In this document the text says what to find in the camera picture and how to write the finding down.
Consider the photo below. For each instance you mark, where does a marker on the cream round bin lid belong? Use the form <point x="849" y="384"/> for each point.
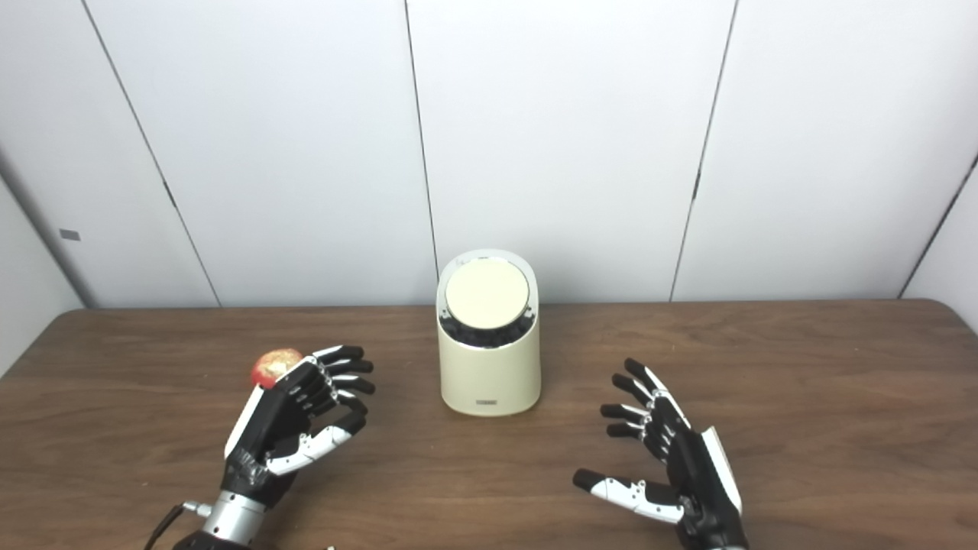
<point x="487" y="294"/>

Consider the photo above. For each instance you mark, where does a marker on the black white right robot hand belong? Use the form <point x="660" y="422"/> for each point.
<point x="691" y="458"/>

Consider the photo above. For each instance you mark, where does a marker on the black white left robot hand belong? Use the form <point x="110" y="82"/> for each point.
<point x="271" y="428"/>

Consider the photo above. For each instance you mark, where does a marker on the small grey wall label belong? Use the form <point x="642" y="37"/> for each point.
<point x="70" y="234"/>

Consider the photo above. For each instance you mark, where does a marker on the red apple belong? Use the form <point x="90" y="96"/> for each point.
<point x="270" y="368"/>

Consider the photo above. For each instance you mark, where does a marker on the cream-colored round bin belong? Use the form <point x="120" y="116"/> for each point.
<point x="489" y="378"/>

